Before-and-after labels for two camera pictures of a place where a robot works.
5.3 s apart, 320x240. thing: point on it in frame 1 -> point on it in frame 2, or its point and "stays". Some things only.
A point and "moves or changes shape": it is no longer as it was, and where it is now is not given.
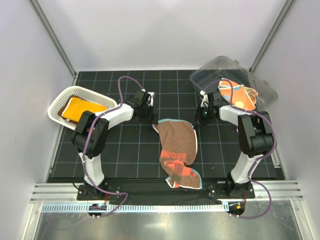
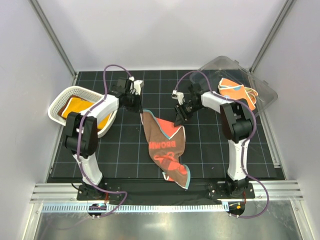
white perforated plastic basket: [58, 100] stays
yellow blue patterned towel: [75, 107] stays
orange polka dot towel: [244, 98] stays
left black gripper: [153, 117] -> [138, 108]
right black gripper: [198, 119] -> [181, 116]
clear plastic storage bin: [225, 67] stays
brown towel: [60, 112] stays
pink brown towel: [178, 150] moves or changes shape
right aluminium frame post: [288, 6] stays
